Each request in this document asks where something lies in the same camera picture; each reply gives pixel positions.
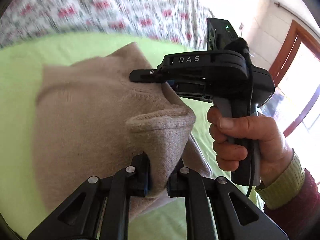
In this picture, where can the dark curtain rod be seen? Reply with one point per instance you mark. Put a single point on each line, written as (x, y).
(282, 8)

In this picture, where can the person's right hand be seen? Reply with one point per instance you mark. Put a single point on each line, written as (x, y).
(250, 142)

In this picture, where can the brown wooden window frame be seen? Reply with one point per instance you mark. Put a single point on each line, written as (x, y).
(287, 55)

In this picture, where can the person's right forearm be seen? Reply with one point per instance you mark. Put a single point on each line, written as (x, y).
(292, 192)

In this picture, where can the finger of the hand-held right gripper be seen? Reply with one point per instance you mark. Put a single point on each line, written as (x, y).
(192, 90)
(145, 75)

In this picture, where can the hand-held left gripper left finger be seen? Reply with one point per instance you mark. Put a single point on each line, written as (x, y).
(143, 177)

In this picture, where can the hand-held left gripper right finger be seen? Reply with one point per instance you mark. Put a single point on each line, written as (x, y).
(175, 182)

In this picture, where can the green bed sheet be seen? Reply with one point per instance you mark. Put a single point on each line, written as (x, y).
(27, 155)

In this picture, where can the white pink-flowered quilt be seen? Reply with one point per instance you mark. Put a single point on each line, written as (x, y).
(100, 7)

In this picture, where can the beige knitted sweater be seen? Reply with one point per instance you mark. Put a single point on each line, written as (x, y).
(100, 120)

